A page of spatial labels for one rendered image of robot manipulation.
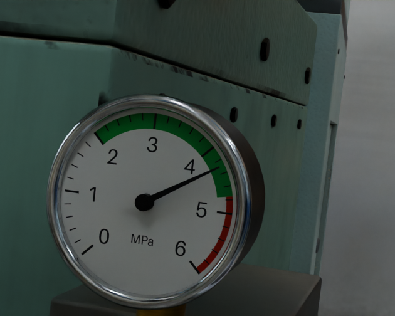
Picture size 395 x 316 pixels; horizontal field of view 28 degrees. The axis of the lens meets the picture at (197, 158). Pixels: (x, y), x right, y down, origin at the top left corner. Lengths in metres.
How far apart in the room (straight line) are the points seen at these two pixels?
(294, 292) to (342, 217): 2.43
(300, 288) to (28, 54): 0.15
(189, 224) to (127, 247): 0.02
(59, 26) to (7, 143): 0.05
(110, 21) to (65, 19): 0.02
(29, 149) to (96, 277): 0.09
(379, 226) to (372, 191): 0.12
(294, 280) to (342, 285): 2.44
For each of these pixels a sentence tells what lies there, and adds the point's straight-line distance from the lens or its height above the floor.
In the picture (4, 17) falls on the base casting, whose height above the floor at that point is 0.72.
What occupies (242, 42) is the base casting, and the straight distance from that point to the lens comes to 0.51.
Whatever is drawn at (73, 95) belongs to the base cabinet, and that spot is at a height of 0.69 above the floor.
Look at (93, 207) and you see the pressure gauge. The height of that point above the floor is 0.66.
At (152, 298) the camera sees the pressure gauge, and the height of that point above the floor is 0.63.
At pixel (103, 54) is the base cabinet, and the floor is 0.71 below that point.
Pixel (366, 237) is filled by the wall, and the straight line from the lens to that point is 2.76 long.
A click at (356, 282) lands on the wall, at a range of 2.78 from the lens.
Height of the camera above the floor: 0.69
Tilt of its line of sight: 3 degrees down
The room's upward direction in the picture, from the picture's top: 6 degrees clockwise
